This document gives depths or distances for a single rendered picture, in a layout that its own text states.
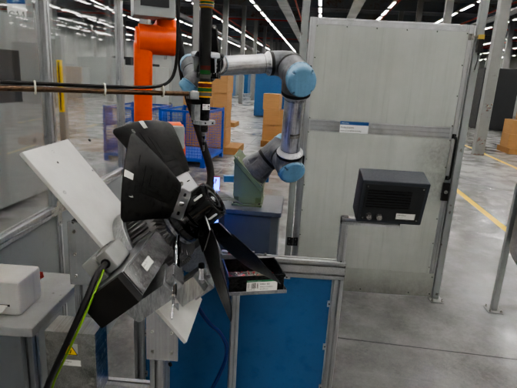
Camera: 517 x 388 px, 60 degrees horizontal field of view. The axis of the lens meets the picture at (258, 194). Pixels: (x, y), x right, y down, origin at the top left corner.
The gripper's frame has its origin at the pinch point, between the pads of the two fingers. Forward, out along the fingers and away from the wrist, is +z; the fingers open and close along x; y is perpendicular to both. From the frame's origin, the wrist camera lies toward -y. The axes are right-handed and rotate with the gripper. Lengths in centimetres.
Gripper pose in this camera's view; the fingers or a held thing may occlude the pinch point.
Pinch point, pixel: (203, 53)
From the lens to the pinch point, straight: 138.2
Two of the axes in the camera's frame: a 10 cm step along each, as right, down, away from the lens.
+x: -10.0, -0.7, 0.3
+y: -0.5, 9.7, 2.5
